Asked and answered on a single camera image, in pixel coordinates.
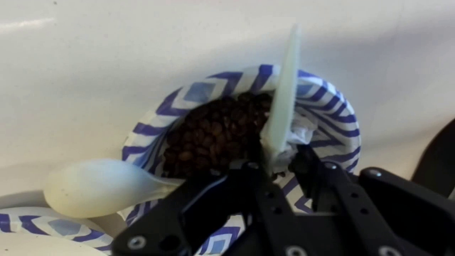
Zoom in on crumpled white paper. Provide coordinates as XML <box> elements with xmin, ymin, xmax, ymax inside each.
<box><xmin>282</xmin><ymin>114</ymin><xmax>316</xmax><ymax>163</ymax></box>

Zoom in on brown coffee beans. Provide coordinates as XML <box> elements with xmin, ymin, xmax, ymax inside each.
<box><xmin>160</xmin><ymin>91</ymin><xmax>274</xmax><ymax>180</ymax></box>

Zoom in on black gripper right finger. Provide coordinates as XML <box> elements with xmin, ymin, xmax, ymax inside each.
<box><xmin>288</xmin><ymin>142</ymin><xmax>455</xmax><ymax>256</ymax></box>

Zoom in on blue patterned paper plate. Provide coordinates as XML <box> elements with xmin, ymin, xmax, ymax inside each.
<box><xmin>0</xmin><ymin>189</ymin><xmax>116</xmax><ymax>256</ymax></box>
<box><xmin>119</xmin><ymin>62</ymin><xmax>362</xmax><ymax>256</ymax></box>

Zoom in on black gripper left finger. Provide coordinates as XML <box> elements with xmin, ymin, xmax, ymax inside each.
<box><xmin>110</xmin><ymin>159</ymin><xmax>287</xmax><ymax>256</ymax></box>

